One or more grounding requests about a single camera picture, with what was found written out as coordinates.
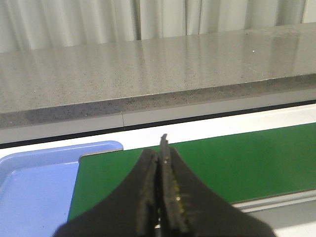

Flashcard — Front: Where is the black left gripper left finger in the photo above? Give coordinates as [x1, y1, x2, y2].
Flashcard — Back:
[54, 149, 158, 237]

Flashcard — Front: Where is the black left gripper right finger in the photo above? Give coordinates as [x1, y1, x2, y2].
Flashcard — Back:
[159, 134, 275, 237]

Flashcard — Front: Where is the green conveyor belt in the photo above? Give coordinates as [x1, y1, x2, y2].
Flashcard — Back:
[68, 123, 316, 219]

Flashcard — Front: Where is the blue plastic tray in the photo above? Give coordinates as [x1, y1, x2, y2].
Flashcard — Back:
[0, 141, 123, 237]

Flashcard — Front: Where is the grey conveyor back panel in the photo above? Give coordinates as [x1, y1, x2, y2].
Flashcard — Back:
[0, 88, 316, 148]

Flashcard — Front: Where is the grey stone counter slab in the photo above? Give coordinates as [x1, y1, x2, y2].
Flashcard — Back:
[0, 23, 316, 128]

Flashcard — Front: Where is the white pleated curtain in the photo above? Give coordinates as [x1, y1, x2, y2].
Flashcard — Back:
[0, 0, 316, 52]

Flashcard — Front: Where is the aluminium conveyor front rail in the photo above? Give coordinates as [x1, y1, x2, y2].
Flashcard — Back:
[232, 189, 316, 213]

